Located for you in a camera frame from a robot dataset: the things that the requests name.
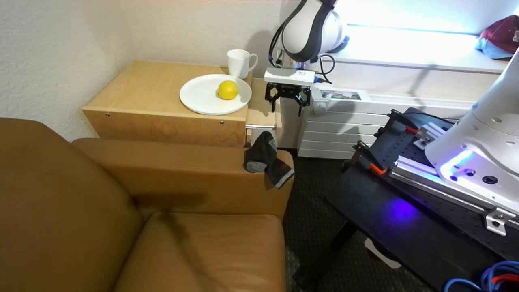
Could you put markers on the white wall heater unit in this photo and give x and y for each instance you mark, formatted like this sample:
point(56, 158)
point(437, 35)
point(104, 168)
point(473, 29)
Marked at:
point(344, 129)

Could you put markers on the black clamp with orange tip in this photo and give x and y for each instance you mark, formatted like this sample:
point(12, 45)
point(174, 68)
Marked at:
point(367, 156)
point(401, 119)

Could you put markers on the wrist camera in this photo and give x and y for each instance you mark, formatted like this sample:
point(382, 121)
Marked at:
point(288, 76)

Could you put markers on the wooden drawer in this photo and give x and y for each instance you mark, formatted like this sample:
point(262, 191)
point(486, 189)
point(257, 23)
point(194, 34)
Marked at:
point(261, 109)

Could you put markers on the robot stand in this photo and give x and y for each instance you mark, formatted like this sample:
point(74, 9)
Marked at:
point(385, 211)

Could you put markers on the white mug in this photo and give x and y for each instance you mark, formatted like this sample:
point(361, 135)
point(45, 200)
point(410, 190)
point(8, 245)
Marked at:
point(238, 63)

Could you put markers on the white flat object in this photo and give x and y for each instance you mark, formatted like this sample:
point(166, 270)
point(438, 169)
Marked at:
point(381, 253)

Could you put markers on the maroon cap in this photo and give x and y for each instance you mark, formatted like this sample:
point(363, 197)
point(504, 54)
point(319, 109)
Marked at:
point(502, 34)

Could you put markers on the dark grey sock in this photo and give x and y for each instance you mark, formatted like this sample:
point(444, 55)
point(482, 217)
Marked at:
point(263, 156)

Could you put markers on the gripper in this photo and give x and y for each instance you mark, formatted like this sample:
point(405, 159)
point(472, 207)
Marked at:
point(288, 89)

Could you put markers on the wooden dresser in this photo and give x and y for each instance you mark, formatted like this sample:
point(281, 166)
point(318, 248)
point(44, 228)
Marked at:
point(146, 101)

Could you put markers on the window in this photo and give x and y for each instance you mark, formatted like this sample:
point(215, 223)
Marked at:
point(405, 12)

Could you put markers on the white heater knob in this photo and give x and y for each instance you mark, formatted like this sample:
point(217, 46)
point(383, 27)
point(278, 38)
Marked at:
point(319, 108)

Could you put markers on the yellow lemon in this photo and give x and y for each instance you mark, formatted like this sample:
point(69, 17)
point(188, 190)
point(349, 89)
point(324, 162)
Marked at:
point(227, 90)

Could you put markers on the brown leather armchair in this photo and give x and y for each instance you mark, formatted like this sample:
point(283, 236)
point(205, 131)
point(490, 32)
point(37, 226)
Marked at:
point(101, 219)

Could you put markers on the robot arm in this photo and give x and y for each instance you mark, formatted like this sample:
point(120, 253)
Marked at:
point(486, 138)

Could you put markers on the white plate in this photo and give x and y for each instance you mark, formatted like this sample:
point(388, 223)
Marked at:
point(198, 97)

